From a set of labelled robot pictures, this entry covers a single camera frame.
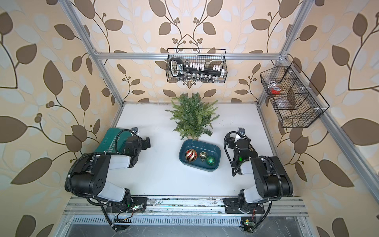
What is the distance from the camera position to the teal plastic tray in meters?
0.86

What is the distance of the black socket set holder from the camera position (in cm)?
84

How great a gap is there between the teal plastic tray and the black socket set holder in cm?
41
